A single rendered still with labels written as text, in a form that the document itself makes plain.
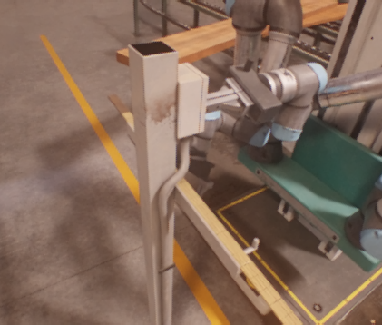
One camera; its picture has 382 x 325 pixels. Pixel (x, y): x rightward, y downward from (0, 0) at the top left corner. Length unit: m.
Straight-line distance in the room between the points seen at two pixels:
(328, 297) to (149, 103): 1.12
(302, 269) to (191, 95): 1.06
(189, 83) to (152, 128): 0.10
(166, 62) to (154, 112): 0.08
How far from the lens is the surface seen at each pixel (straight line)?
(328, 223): 1.13
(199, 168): 0.97
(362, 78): 0.86
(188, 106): 0.53
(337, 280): 1.47
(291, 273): 1.40
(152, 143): 0.54
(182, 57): 1.56
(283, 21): 0.98
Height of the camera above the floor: 1.47
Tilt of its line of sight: 40 degrees down
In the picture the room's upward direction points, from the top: 4 degrees clockwise
